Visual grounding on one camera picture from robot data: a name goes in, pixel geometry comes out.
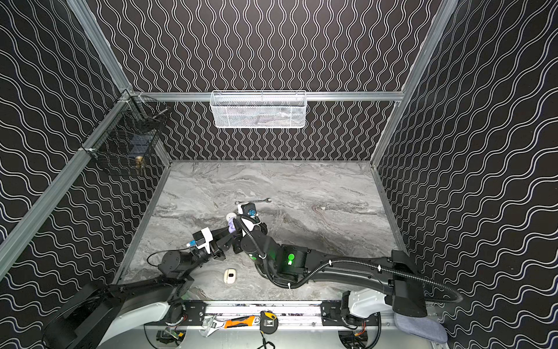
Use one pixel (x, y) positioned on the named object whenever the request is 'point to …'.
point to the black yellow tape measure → (269, 322)
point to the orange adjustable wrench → (213, 323)
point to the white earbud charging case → (231, 215)
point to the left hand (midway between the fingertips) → (239, 230)
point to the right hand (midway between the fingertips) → (236, 221)
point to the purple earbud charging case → (231, 226)
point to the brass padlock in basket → (138, 161)
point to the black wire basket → (127, 135)
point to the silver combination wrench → (267, 199)
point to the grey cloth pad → (425, 328)
